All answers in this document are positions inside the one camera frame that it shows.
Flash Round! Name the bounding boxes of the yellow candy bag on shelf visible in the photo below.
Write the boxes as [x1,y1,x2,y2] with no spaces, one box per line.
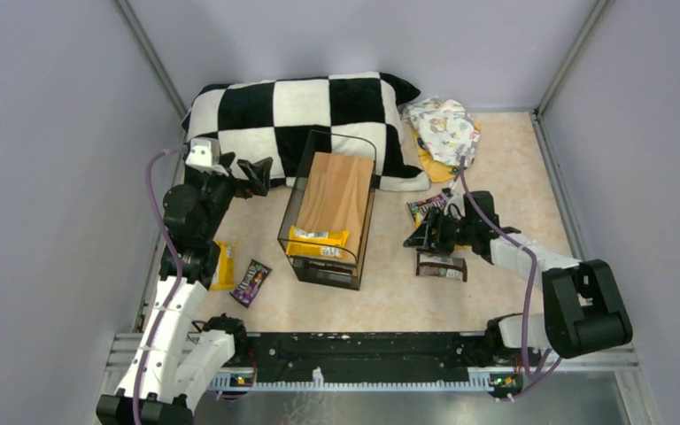
[285,226,350,259]

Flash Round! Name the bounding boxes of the purple M&M candy bag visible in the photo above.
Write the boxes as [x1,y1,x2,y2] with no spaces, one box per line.
[230,259,272,308]

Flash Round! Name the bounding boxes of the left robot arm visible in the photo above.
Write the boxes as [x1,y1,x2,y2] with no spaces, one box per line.
[96,153,273,424]

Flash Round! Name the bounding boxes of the brown M&M candy bag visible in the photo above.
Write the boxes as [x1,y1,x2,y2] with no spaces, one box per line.
[415,251,468,282]

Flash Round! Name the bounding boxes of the black white checkered pillow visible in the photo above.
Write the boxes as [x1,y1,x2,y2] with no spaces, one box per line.
[182,72,430,192]

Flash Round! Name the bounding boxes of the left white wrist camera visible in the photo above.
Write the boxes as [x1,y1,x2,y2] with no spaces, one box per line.
[184,137,226,175]

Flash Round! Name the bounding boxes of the patterned white cloth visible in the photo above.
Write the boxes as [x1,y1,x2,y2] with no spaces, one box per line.
[402,97,481,167]

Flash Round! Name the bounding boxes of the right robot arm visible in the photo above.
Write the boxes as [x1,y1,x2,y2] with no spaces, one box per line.
[403,190,633,359]

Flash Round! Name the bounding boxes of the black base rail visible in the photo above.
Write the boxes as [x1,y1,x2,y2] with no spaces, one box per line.
[207,332,524,400]

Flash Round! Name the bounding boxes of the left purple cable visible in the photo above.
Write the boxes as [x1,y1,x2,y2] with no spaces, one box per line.
[131,147,186,425]

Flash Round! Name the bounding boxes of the black wire shelf wooden top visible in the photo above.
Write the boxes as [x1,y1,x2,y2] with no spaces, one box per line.
[277,130,377,290]

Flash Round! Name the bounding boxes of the yellow cloth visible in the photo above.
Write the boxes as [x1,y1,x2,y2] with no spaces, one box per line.
[407,125,458,183]

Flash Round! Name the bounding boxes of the purple brown M&M bag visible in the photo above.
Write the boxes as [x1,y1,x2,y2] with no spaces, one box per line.
[406,193,449,227]

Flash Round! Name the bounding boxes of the yellow candy bag left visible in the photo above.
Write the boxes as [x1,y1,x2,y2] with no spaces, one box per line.
[210,241,236,290]

